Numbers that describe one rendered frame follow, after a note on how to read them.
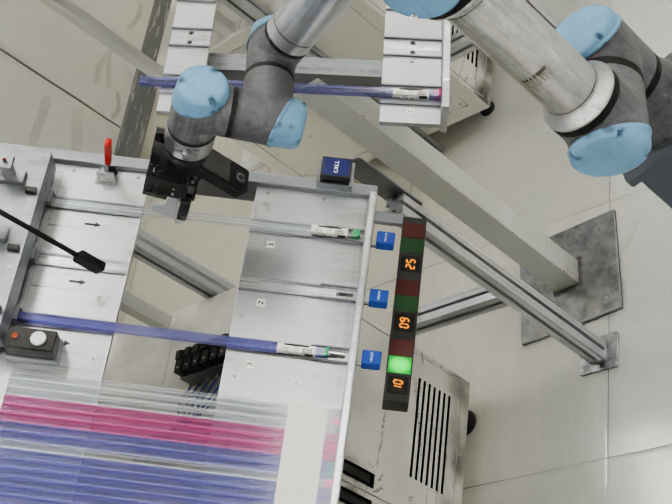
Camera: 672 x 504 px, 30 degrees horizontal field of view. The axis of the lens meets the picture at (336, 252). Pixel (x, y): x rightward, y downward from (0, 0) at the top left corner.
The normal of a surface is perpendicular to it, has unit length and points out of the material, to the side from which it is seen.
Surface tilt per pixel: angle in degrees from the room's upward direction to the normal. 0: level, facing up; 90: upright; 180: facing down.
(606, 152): 97
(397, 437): 90
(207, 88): 57
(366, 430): 90
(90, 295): 45
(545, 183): 0
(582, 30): 8
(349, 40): 90
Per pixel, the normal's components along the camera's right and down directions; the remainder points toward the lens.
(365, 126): -0.07, 0.82
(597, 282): -0.68, -0.45
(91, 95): 0.72, -0.29
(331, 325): 0.03, -0.52
